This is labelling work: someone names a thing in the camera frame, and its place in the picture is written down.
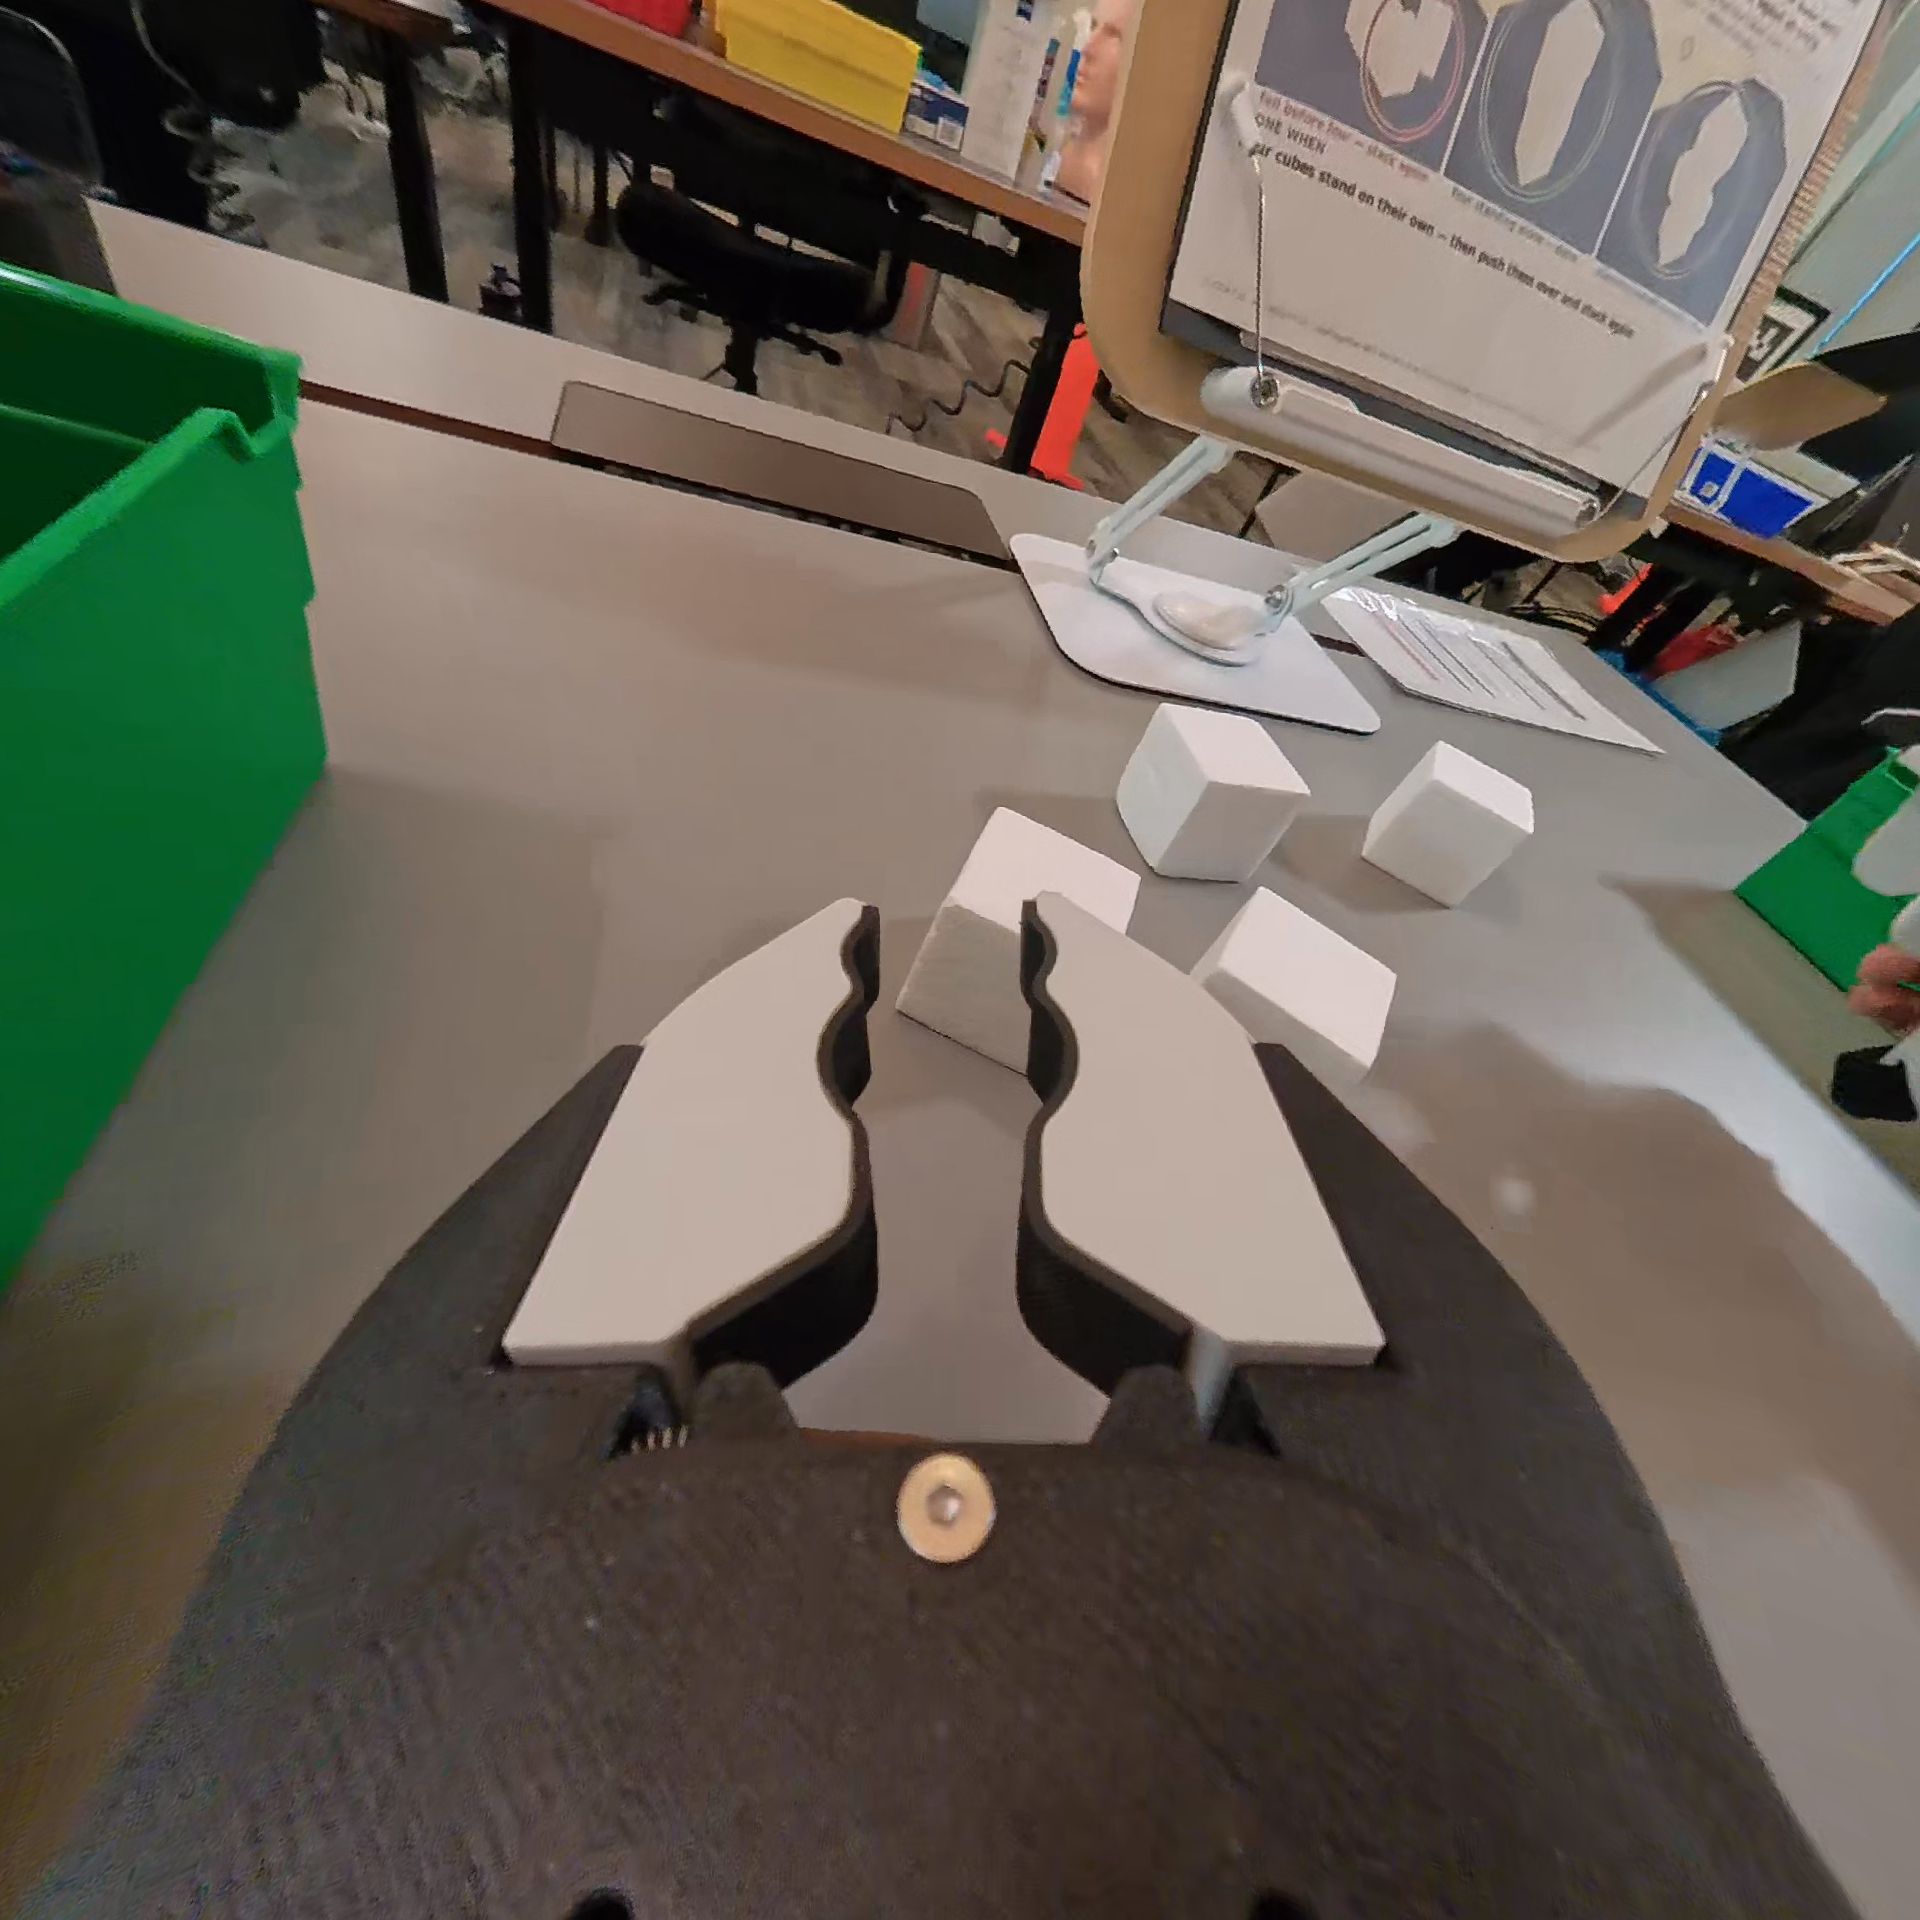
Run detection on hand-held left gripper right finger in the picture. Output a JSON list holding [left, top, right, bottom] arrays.
[[1017, 893, 1389, 1423]]

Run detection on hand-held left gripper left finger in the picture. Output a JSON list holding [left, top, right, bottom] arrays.
[[500, 898, 884, 1413]]

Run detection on white foam cube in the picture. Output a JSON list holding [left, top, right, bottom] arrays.
[[1359, 739, 1539, 911], [1193, 885, 1397, 1078], [895, 806, 1143, 1078], [1118, 703, 1312, 885]]

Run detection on grey desk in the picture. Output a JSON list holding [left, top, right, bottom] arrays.
[[0, 383, 1920, 1920]]

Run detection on green plastic bin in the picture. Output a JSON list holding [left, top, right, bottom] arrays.
[[1732, 744, 1920, 993], [0, 261, 311, 451], [0, 402, 330, 1299]]

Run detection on wooden document stand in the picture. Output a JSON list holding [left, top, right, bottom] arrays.
[[1010, 0, 1895, 739]]

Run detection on wooden side table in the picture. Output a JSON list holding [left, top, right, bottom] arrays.
[[1656, 503, 1920, 625]]

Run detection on laminated paper sheet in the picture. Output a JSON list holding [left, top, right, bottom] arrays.
[[1320, 580, 1665, 756]]

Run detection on black and white marker tag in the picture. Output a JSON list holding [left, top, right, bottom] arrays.
[[1740, 290, 1834, 377]]

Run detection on printed instruction sheet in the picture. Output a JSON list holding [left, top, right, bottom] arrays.
[[1164, 0, 1892, 491]]

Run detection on light grey adjoining table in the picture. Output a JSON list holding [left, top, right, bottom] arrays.
[[82, 199, 1403, 565]]

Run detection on black office chair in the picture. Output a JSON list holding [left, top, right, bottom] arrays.
[[615, 91, 906, 394]]

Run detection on wooden-top work table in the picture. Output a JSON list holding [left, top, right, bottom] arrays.
[[325, 0, 1090, 475]]

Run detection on white carton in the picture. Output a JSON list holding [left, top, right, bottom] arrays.
[[961, 0, 1054, 179]]

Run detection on mannequin head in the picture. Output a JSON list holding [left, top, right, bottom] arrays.
[[1046, 0, 1148, 205]]

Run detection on yellow plastic bin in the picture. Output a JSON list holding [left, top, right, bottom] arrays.
[[706, 0, 924, 136]]

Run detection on desk cable tray lid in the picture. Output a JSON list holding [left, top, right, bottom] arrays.
[[550, 378, 1017, 565]]

